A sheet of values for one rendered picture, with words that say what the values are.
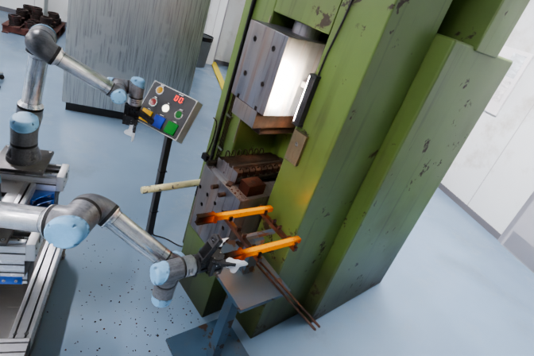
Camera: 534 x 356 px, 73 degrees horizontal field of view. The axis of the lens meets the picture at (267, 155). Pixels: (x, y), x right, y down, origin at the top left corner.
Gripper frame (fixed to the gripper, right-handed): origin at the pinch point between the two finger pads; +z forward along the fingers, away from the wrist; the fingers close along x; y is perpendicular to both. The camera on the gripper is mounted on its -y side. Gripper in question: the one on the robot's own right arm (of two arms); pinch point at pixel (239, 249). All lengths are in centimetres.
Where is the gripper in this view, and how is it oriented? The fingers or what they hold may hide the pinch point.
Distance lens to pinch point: 150.6
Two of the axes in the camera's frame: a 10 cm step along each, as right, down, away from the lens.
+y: -3.0, 8.6, 4.2
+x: 5.6, 5.1, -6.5
